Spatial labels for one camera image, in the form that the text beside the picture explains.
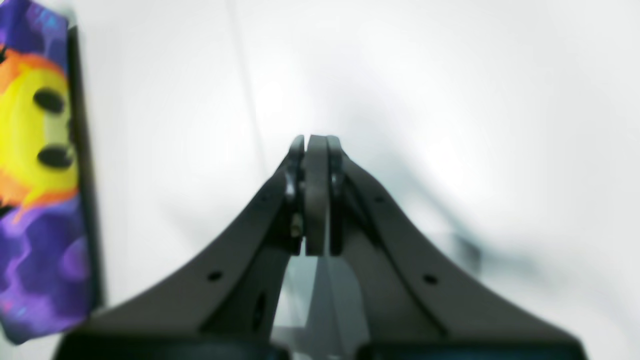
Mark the black T-shirt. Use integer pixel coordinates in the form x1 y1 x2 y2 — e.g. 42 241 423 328
0 0 99 346

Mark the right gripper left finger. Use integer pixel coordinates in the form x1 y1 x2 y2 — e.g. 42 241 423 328
55 136 329 360

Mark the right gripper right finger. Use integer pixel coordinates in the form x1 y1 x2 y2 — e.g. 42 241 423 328
327 136 586 360

